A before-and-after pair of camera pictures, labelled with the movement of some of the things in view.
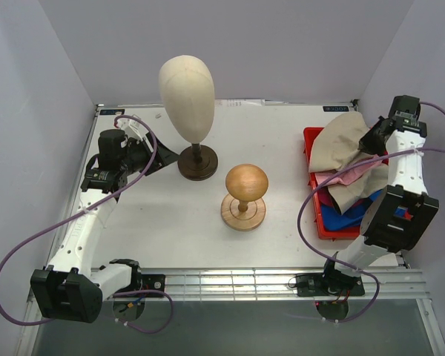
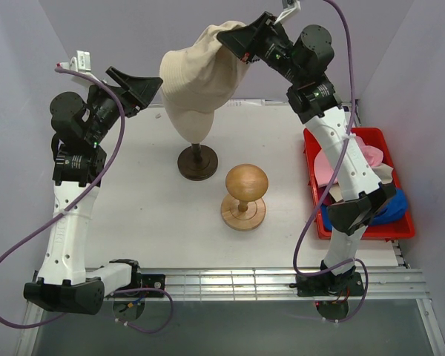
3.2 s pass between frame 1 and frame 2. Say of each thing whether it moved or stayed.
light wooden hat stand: stayed
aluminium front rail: stayed
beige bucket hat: moved
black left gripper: moved
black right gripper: moved
